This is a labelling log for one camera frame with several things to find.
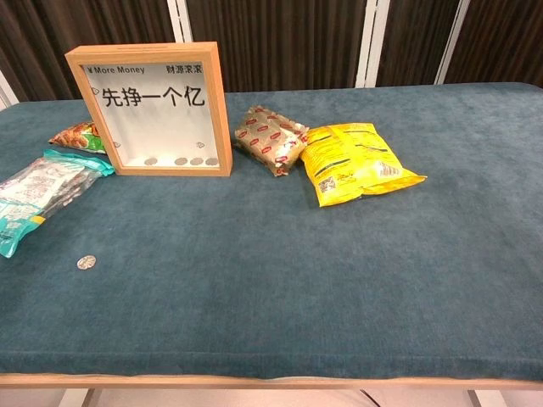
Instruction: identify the gold red tea packet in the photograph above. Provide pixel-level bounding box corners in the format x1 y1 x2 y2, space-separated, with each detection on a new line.
234 106 310 178

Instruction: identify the blue velvet table cloth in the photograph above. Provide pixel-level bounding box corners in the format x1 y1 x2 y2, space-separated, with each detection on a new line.
0 81 543 381

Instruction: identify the yellow chips bag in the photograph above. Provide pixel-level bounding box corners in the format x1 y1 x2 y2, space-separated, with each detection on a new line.
299 122 428 209

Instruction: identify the dark slatted screen panel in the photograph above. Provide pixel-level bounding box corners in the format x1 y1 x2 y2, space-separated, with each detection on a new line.
186 0 368 93
0 0 177 103
375 0 462 88
443 0 543 88

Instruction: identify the green orange snack bag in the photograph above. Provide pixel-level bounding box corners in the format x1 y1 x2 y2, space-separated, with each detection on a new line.
48 120 107 155

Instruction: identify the teal clear snack packet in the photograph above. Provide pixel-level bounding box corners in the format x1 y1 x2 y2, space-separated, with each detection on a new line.
0 148 116 259

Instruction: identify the metal table leg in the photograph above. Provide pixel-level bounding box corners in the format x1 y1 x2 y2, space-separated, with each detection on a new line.
466 389 506 407
59 388 103 407

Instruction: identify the wooden frame money box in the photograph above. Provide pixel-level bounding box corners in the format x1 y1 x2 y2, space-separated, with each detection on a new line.
64 41 234 177

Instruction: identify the white screen frame post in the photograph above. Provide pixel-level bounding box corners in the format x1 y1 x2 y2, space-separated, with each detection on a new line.
166 0 196 44
354 0 391 89
434 0 472 85
0 70 20 109

